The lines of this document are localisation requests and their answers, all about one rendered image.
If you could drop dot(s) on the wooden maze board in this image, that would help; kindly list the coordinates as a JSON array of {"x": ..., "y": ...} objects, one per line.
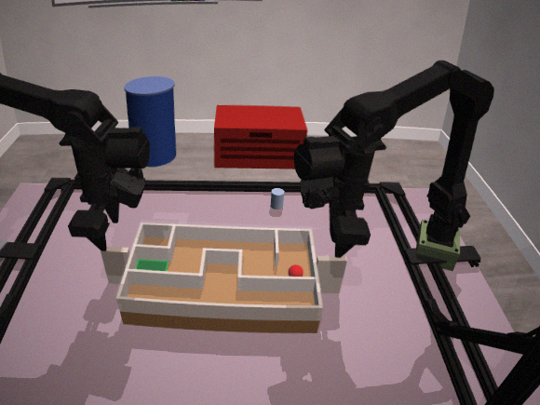
[{"x": 222, "y": 277}]

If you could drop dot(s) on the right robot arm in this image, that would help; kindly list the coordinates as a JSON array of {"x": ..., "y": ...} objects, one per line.
[{"x": 371, "y": 115}]

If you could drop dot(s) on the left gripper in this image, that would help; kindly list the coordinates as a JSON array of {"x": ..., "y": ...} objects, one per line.
[{"x": 93, "y": 224}]

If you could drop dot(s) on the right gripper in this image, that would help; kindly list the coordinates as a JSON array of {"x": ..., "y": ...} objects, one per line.
[{"x": 347, "y": 228}]

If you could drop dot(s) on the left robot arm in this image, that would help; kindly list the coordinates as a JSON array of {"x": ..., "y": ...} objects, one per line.
[{"x": 75, "y": 112}]

